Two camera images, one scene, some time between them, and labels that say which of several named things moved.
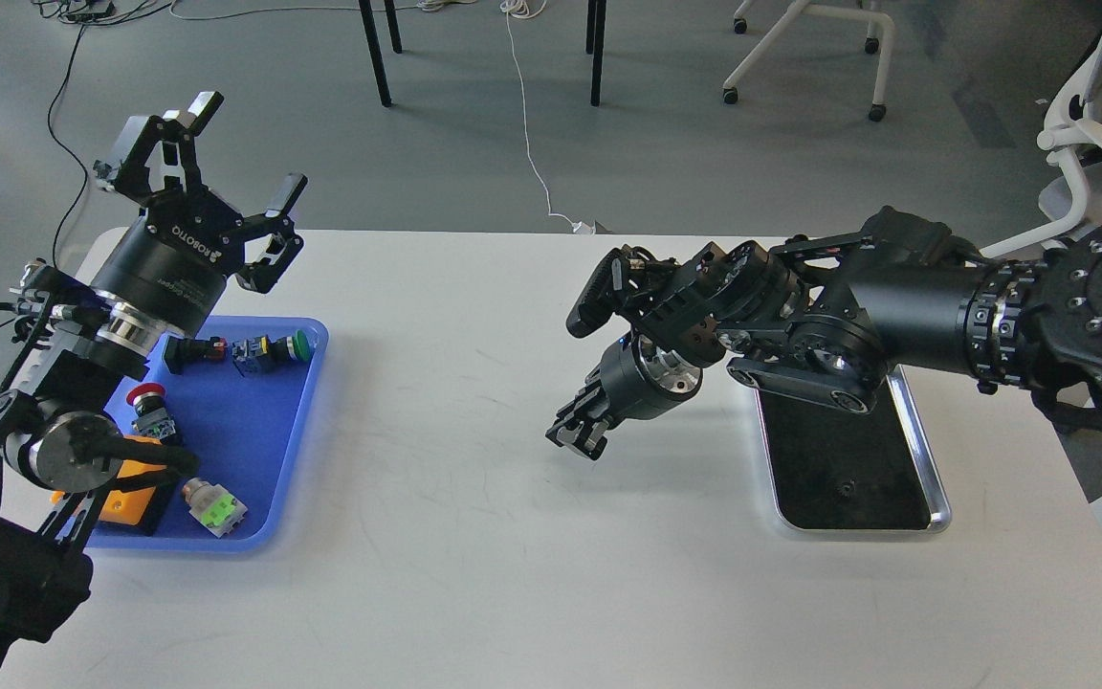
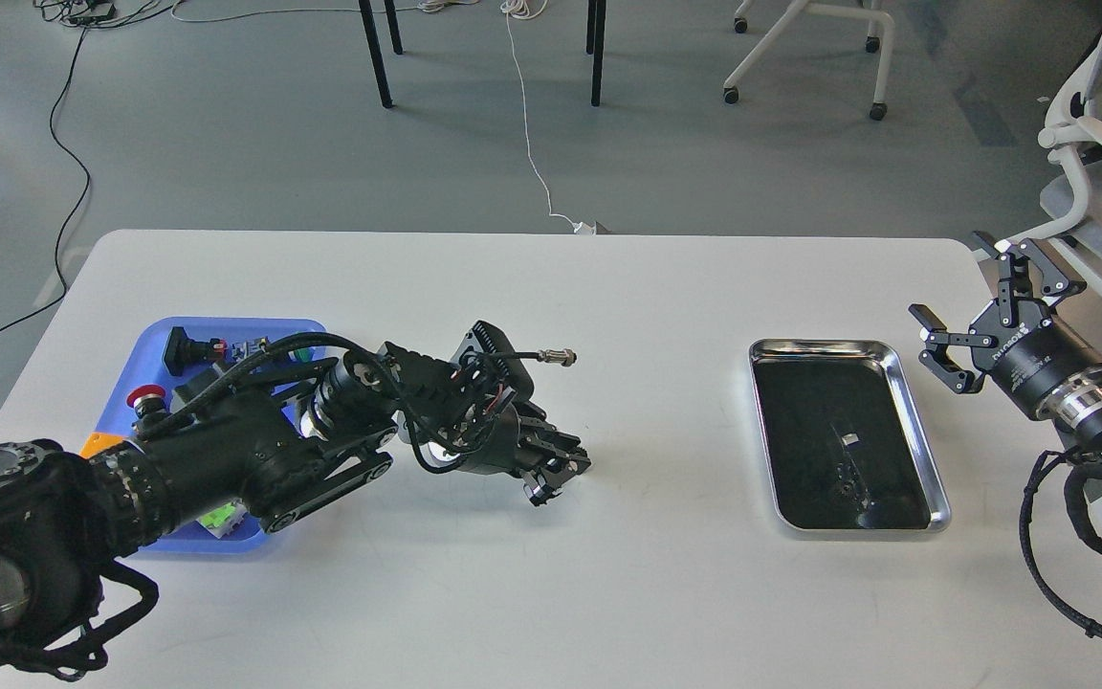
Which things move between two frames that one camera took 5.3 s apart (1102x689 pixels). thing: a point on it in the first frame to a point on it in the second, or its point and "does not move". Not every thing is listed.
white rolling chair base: [877, 111] does not move
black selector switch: [179, 352] does not move
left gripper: [169, 266] to [505, 453]
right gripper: [639, 378] to [1044, 366]
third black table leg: [392, 26] does not move
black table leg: [372, 41] does not move
